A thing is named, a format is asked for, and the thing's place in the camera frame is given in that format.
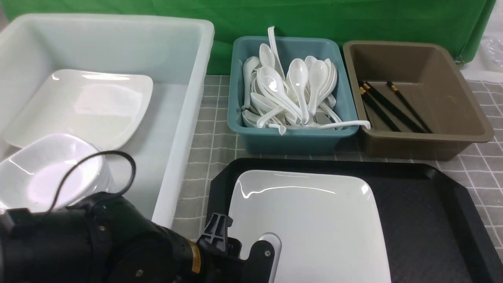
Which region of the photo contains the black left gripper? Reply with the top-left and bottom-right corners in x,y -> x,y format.
193,213 -> 282,283

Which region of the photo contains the large white square plate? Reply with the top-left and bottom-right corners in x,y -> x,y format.
228,170 -> 391,283

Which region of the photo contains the black chopsticks gold band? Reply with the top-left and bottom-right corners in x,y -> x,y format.
358,80 -> 426,133

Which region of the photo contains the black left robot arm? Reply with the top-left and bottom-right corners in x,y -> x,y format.
1,192 -> 282,283

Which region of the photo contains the white square plate in bin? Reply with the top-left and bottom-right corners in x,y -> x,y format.
2,69 -> 153,150

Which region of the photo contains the teal plastic bin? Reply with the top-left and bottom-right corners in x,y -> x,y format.
228,36 -> 359,156

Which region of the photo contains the long white spoon on rim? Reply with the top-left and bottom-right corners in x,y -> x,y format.
269,120 -> 371,136

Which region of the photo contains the stack of white bowls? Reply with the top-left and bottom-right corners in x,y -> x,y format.
0,134 -> 117,213

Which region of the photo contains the large translucent white bin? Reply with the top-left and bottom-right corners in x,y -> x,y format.
1,14 -> 214,227

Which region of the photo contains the black serving tray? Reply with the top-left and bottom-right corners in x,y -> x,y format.
207,158 -> 503,283

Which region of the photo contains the black chopstick gold tip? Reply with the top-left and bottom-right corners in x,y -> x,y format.
386,81 -> 432,134

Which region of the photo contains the brown plastic bin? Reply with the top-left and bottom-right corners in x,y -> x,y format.
343,40 -> 494,160

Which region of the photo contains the grey checked tablecloth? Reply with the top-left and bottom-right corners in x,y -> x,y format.
173,75 -> 503,257

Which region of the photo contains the green backdrop cloth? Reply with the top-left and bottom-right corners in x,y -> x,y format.
1,0 -> 496,75

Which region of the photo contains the clear plastic bag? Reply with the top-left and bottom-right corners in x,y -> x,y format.
480,36 -> 503,72

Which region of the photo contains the black cable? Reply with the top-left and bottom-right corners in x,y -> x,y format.
47,151 -> 137,215

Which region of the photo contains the upright white spoon handle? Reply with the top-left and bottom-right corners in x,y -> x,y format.
268,26 -> 285,79

